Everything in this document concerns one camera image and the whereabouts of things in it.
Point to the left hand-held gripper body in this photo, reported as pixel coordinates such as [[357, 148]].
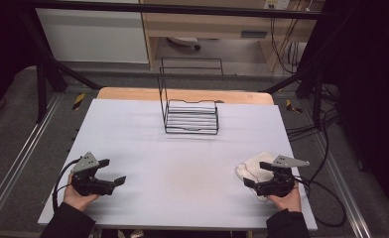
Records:
[[90, 185]]

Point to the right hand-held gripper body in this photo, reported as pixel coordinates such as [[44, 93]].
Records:
[[278, 185]]

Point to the white cloth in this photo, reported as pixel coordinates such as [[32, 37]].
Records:
[[252, 166]]

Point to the person's left hand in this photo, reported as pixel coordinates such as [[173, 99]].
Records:
[[76, 200]]

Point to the person's right hand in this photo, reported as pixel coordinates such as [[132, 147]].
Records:
[[288, 202]]

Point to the yellow black tape strip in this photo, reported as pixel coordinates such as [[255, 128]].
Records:
[[292, 106], [78, 101]]

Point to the white cabinet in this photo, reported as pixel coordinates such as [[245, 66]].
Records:
[[90, 36]]

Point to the black curtain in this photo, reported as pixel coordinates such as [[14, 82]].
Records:
[[371, 82], [4, 49]]

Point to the white round chair base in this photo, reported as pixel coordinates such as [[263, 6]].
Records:
[[184, 41]]

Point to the light wooden desk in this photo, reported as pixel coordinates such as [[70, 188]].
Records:
[[199, 26]]

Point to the aluminium floor rail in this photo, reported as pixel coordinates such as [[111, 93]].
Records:
[[24, 155], [344, 185]]

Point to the black metal frame post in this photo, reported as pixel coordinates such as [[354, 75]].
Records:
[[41, 89], [317, 99]]

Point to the white wall socket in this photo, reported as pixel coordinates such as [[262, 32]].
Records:
[[277, 4]]

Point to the black metal frame bar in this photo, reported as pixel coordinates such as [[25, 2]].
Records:
[[182, 9]]

